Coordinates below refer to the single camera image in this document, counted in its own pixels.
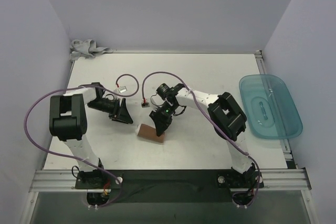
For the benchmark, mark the aluminium front frame rail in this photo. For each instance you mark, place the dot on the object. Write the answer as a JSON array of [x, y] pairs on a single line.
[[271, 179]]

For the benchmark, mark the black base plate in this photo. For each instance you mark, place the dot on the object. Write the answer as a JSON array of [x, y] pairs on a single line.
[[169, 194]]

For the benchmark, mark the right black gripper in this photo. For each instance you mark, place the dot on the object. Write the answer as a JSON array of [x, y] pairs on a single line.
[[160, 117]]

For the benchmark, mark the orange brown bear towel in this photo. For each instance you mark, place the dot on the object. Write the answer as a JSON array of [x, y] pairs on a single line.
[[149, 133]]

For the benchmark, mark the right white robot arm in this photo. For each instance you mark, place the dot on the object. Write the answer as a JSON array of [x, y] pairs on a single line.
[[227, 119]]

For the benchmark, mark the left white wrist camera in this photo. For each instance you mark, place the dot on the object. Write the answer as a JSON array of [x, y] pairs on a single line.
[[121, 89]]

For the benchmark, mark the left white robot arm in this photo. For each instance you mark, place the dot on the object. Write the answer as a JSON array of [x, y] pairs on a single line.
[[68, 122]]

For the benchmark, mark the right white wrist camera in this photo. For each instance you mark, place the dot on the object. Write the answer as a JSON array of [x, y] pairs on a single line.
[[145, 104]]

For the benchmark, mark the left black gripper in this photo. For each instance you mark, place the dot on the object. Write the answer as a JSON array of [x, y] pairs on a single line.
[[118, 109]]

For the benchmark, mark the grey towel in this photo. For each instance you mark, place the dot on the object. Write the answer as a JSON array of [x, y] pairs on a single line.
[[87, 49]]

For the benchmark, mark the teal plastic tray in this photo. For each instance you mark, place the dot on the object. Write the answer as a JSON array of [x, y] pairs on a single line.
[[269, 107]]

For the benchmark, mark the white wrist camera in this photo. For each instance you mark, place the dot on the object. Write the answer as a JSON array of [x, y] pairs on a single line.
[[121, 89], [145, 104]]

